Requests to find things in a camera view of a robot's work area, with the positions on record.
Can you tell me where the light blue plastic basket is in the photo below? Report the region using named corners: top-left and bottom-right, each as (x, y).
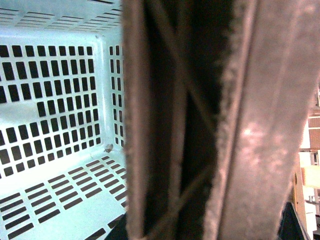
top-left (0, 0), bottom-right (127, 240)

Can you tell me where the brown basket handle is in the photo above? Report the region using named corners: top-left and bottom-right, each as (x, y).
top-left (122, 0), bottom-right (320, 240)

